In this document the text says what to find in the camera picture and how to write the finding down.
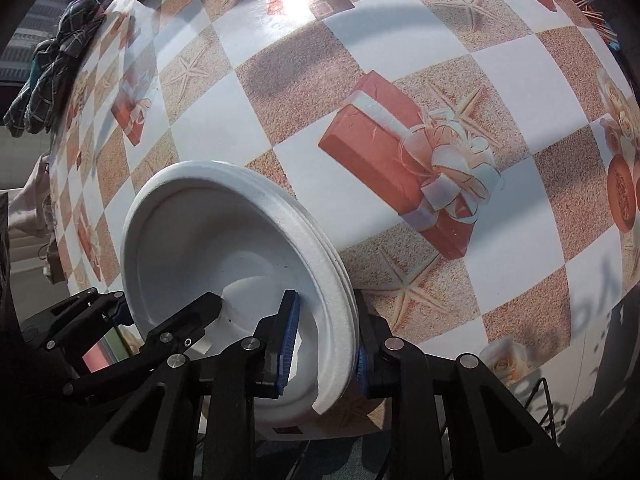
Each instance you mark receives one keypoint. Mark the wooden skewers bundle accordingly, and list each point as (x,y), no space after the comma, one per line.
(595,12)

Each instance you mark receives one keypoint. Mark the plaid cloth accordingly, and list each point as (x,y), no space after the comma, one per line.
(55,75)

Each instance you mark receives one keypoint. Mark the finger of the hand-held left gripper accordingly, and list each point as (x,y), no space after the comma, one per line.
(120,312)
(195,317)

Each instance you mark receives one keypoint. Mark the checkered printed tablecloth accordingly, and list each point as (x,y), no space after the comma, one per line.
(450,85)

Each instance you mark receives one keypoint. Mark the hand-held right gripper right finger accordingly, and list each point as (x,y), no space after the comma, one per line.
(362,372)

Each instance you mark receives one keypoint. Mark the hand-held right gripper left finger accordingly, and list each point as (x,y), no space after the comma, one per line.
(289,342)

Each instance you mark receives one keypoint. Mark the pink oval plastic plate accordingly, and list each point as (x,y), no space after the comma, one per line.
(95,358)

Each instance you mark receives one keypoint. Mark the white paper plate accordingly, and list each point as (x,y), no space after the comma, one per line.
(348,305)
(210,240)

